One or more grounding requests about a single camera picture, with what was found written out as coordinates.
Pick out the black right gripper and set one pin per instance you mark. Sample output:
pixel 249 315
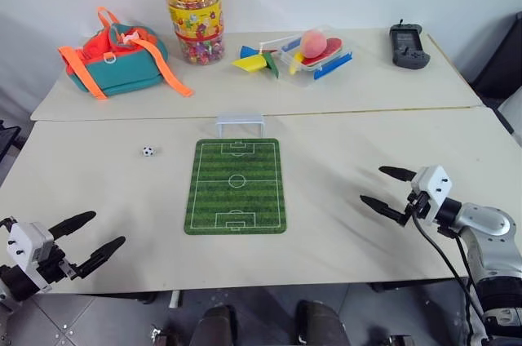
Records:
pixel 419 203

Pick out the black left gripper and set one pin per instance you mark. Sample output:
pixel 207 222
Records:
pixel 57 265

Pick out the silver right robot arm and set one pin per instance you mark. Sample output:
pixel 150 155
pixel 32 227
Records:
pixel 489 240

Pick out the small soccer ball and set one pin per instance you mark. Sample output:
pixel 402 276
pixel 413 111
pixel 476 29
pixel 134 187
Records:
pixel 148 152

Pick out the green soccer field mat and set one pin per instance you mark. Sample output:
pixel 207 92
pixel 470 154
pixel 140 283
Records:
pixel 236 199

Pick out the black object at table side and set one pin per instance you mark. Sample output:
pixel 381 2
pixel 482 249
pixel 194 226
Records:
pixel 8 140

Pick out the clear plastic box blue latches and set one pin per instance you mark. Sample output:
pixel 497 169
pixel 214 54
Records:
pixel 306 74

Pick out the dark grey game controller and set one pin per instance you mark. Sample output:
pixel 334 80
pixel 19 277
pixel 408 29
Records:
pixel 408 46

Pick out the dark rounded shape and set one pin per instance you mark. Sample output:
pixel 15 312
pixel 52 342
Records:
pixel 320 323
pixel 216 325

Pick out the pink peach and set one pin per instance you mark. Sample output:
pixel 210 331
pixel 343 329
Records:
pixel 313 43

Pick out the teal orange fabric bag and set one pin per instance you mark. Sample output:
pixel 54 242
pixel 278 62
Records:
pixel 118 68

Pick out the candy jar with orange lid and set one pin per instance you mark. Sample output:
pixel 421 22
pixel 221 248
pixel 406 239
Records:
pixel 195 15

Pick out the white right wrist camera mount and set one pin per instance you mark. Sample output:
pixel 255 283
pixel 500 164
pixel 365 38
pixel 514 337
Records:
pixel 434 184

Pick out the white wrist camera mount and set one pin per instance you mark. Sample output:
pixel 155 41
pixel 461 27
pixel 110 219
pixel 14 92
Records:
pixel 28 244
pixel 434 184

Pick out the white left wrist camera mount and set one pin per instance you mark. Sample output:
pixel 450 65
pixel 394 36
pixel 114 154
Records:
pixel 28 244

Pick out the small white goal frame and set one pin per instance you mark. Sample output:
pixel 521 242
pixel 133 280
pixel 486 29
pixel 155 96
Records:
pixel 240 119

